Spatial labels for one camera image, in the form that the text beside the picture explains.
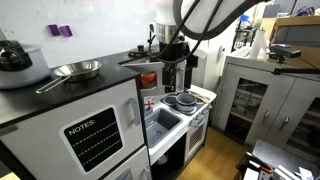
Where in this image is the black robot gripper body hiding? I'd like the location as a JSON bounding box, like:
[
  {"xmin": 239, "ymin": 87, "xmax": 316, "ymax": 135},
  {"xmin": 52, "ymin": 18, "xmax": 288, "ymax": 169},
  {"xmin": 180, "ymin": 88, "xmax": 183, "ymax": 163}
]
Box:
[{"xmin": 160, "ymin": 42, "xmax": 190, "ymax": 93}]

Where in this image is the white toy microwave door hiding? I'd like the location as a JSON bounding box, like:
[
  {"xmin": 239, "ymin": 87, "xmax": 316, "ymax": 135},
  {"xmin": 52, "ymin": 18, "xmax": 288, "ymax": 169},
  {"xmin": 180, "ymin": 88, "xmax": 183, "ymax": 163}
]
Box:
[{"xmin": 122, "ymin": 58, "xmax": 186, "ymax": 97}]

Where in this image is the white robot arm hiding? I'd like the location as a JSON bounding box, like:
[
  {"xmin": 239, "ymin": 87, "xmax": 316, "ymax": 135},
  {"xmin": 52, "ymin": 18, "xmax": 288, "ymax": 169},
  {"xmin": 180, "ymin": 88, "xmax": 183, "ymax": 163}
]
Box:
[{"xmin": 149, "ymin": 0, "xmax": 263, "ymax": 93}]

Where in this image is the white toy oven door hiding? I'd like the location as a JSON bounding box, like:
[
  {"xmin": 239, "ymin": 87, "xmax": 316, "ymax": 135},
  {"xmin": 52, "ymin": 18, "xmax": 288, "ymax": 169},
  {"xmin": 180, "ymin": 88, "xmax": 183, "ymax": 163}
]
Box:
[{"xmin": 184, "ymin": 113, "xmax": 209, "ymax": 162}]

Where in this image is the white toy fridge door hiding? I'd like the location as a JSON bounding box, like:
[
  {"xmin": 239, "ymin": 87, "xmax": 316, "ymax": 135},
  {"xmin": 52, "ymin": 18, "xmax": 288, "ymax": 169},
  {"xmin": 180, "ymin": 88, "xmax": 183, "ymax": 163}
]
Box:
[{"xmin": 1, "ymin": 80, "xmax": 149, "ymax": 180}]

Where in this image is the black pot lid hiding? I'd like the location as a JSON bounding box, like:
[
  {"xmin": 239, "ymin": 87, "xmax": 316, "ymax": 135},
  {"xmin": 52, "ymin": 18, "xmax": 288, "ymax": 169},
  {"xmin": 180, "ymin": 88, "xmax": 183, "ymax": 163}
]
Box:
[{"xmin": 128, "ymin": 45, "xmax": 153, "ymax": 57}]

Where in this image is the red bowl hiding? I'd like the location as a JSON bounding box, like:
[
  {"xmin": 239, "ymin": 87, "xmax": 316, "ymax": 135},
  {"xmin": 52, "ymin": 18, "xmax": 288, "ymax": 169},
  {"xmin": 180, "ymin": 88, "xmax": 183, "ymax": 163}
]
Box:
[{"xmin": 139, "ymin": 72, "xmax": 156, "ymax": 89}]

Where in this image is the grey toy pot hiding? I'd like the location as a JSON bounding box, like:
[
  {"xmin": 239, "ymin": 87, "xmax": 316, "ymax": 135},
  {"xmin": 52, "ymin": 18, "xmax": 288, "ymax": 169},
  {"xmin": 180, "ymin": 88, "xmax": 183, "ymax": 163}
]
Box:
[{"xmin": 176, "ymin": 93, "xmax": 196, "ymax": 112}]

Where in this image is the wooden spatula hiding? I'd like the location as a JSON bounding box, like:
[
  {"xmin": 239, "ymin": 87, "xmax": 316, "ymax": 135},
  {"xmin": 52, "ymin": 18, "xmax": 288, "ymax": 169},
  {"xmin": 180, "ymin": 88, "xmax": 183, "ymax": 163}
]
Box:
[{"xmin": 191, "ymin": 92, "xmax": 210, "ymax": 104}]

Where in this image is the grey toy sink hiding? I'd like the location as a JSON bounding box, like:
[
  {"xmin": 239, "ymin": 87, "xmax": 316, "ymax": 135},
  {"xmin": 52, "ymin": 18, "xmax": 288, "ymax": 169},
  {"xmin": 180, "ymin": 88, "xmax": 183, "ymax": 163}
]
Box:
[{"xmin": 145, "ymin": 109, "xmax": 182, "ymax": 148}]

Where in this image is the toy kitchen playset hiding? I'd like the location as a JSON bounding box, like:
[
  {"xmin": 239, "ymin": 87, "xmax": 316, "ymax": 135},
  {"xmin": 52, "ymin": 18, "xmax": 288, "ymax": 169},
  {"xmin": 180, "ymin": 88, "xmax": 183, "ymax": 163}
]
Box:
[{"xmin": 0, "ymin": 53, "xmax": 210, "ymax": 180}]

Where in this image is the white paper towel roll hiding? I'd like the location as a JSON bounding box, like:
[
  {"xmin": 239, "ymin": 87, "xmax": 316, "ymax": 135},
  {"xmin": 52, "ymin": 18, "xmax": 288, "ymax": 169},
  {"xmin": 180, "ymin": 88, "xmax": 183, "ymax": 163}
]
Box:
[{"xmin": 249, "ymin": 30, "xmax": 266, "ymax": 60}]

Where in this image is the steel frying pan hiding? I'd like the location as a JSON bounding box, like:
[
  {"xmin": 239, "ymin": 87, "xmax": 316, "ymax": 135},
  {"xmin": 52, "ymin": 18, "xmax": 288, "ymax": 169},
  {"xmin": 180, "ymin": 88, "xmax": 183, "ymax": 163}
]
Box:
[{"xmin": 36, "ymin": 60, "xmax": 102, "ymax": 94}]

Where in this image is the grey metal cabinet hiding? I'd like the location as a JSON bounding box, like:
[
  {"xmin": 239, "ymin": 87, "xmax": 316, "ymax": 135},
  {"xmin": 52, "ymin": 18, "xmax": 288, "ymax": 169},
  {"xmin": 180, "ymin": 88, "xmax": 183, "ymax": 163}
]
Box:
[{"xmin": 213, "ymin": 56, "xmax": 320, "ymax": 164}]

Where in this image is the purple block right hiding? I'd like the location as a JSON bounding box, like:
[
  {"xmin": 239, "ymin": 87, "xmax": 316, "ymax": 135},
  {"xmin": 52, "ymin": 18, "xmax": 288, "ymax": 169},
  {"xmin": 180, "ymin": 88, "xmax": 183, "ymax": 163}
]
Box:
[{"xmin": 59, "ymin": 25, "xmax": 73, "ymax": 37}]

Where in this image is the purple block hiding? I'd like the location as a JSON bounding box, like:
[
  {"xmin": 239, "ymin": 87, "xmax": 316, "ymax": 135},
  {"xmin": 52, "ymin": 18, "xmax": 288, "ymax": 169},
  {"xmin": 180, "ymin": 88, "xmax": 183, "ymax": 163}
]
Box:
[
  {"xmin": 59, "ymin": 25, "xmax": 73, "ymax": 37},
  {"xmin": 48, "ymin": 24, "xmax": 61, "ymax": 36}
]

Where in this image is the purple block left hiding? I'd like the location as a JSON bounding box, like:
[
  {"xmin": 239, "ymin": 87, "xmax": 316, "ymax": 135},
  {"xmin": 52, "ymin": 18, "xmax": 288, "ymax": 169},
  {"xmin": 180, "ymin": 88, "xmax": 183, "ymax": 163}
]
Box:
[{"xmin": 48, "ymin": 24, "xmax": 61, "ymax": 36}]

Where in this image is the grey pot with lid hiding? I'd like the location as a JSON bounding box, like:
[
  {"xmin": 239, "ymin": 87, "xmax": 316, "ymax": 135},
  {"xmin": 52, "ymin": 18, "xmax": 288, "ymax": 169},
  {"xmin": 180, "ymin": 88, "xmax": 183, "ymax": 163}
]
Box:
[{"xmin": 0, "ymin": 40, "xmax": 50, "ymax": 89}]

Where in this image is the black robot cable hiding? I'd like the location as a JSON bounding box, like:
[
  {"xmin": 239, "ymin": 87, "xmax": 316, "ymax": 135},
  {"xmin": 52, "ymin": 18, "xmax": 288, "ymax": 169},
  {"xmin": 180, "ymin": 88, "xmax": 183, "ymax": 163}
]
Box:
[{"xmin": 149, "ymin": 0, "xmax": 264, "ymax": 65}]

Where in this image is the black camera on stand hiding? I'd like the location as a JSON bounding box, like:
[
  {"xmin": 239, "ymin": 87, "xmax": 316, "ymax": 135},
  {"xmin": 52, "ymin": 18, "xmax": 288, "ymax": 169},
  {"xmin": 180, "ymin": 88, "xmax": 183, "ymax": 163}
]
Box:
[{"xmin": 269, "ymin": 45, "xmax": 320, "ymax": 75}]

